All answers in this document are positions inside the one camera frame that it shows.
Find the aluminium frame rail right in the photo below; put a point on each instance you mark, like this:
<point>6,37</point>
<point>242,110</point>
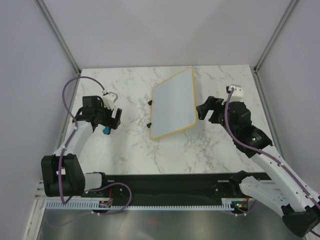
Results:
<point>289,77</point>

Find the aluminium frame rail left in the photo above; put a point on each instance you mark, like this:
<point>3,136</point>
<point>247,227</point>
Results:
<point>58,35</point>

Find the blue whiteboard eraser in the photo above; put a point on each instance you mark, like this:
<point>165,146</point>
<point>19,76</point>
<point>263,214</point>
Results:
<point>106,130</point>

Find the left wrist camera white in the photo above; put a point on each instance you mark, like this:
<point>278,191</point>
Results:
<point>109,99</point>

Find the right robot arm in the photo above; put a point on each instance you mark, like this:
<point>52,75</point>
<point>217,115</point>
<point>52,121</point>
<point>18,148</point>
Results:
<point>291,198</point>

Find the yellow framed whiteboard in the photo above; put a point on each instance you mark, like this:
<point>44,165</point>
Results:
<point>173,105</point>

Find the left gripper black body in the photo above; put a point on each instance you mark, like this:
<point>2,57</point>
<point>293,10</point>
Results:
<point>114,119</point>

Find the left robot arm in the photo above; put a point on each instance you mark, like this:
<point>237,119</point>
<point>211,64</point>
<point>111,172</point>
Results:
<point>61,172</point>

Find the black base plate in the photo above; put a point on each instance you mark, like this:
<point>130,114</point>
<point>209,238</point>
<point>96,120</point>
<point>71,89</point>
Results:
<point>171,189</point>

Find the metal wire whiteboard stand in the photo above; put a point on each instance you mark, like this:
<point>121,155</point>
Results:
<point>149,124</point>

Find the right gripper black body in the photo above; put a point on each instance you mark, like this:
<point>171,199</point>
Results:
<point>218,116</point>

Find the aluminium frame rail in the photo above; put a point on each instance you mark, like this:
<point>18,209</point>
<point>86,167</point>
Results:
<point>58,35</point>
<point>289,77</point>

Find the aluminium front extrusion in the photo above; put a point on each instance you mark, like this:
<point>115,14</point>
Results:
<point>40,192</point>

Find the white slotted cable duct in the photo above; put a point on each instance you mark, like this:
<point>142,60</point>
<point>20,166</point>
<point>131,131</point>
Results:
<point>100,205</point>

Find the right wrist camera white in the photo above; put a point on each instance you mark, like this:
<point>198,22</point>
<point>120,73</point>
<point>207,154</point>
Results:
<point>236,92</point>

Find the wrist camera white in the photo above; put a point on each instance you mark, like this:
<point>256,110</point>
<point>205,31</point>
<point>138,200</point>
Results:
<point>109,99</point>
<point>236,92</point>

